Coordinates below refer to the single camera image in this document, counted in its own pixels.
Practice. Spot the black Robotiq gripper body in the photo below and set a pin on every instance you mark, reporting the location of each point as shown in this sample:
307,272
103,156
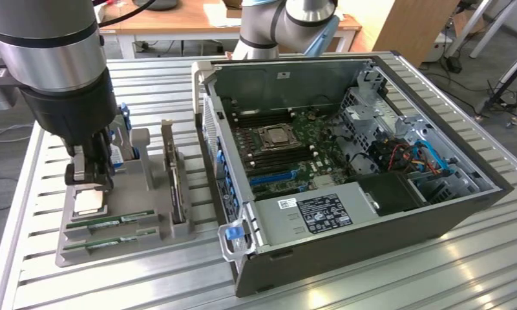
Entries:
74,109

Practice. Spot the green RAM stick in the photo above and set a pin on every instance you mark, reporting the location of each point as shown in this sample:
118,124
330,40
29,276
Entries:
113,240
106,223

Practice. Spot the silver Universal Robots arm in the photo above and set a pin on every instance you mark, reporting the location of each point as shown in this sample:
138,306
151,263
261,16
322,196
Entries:
47,48

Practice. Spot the black RAM slot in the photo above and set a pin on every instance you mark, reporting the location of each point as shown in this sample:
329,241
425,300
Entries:
286,163
282,154
263,111
267,122
265,119
283,159
265,115
281,150

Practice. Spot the silver CPU chip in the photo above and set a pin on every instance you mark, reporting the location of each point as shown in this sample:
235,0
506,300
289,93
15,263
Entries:
279,136
89,203

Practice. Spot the grey parts rack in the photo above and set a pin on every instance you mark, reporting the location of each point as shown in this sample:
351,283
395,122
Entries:
125,200

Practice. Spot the graphics card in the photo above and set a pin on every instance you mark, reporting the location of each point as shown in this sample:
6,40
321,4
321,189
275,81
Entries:
173,168

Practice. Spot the wooden desk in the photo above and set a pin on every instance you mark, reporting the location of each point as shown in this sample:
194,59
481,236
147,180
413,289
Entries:
113,19
194,19

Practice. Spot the metal socket cover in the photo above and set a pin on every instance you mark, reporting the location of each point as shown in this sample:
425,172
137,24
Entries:
265,135

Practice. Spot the blue case latch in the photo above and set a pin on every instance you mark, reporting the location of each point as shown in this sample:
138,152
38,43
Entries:
233,233

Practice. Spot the dark round bowl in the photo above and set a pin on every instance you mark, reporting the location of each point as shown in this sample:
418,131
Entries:
169,4

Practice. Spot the black expansion slot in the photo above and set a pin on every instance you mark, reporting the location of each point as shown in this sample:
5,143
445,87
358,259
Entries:
271,171

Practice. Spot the blue expansion slot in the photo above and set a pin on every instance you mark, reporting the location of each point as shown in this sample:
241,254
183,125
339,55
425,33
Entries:
271,179

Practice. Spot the CPU socket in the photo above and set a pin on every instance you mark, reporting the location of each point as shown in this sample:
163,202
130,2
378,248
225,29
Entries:
281,148

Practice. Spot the white paper sheet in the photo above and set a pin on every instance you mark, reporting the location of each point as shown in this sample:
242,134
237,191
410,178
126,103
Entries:
222,16

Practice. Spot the grey power supply unit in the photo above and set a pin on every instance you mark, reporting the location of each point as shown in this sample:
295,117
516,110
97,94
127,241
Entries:
285,226

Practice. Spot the cardboard box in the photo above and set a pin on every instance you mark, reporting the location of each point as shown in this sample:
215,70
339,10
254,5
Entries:
233,4

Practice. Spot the green motherboard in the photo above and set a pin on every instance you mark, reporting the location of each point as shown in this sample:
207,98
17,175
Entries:
323,142

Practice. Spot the silver chipset heatsink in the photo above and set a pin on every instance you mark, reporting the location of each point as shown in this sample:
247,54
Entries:
327,183

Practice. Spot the silver perforated disk bay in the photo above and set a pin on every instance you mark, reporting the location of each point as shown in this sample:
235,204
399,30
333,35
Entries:
362,135

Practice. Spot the black open PC case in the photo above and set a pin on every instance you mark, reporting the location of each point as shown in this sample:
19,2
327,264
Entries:
371,258

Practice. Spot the silver sheet metal disk bay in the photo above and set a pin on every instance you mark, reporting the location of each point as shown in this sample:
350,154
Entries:
449,190

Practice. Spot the wooden cabinet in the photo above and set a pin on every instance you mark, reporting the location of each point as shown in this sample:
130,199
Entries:
414,29

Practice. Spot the white machine box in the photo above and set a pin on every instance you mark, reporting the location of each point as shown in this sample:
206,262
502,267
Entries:
438,48

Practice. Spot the black power adapter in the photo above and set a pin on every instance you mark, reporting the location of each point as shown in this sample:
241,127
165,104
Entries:
453,64

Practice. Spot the black wheeled stand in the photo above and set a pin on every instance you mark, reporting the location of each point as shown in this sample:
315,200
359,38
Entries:
487,106

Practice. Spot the hard disk with blue bracket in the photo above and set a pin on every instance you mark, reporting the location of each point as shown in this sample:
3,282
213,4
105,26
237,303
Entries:
123,116

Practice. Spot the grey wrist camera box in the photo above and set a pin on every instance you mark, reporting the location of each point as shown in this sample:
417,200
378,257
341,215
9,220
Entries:
1,84

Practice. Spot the white desk frame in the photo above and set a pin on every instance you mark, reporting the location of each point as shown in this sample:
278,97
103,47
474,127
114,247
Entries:
498,29

